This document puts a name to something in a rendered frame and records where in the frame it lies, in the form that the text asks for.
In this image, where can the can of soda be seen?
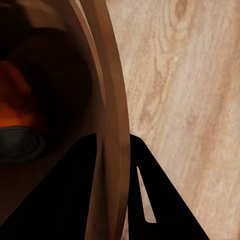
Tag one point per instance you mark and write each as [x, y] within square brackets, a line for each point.
[24, 122]

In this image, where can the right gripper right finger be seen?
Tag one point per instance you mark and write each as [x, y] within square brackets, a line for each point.
[174, 220]

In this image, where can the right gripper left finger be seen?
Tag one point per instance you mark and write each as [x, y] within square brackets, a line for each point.
[57, 208]

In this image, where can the trash can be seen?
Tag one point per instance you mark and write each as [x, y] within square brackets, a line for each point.
[83, 85]

